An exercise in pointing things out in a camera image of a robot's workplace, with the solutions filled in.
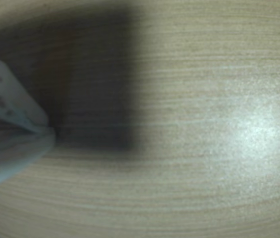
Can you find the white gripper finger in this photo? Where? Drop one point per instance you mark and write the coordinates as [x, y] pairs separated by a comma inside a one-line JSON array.
[[6, 168], [3, 89]]

